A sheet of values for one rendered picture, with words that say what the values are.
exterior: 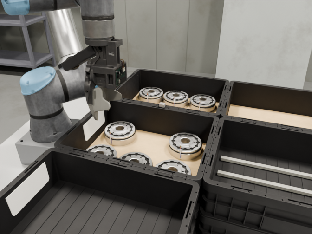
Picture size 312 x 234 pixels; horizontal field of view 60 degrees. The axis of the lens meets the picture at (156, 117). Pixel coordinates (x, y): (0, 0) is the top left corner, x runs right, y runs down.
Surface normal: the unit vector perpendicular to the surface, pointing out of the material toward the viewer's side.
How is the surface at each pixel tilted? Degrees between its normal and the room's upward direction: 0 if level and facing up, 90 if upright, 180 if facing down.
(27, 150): 90
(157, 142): 0
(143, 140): 0
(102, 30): 87
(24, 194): 90
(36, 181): 90
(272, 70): 76
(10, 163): 0
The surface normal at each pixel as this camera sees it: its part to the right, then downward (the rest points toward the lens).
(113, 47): -0.33, 0.44
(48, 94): 0.55, 0.37
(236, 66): -0.21, 0.29
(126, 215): 0.00, -0.86
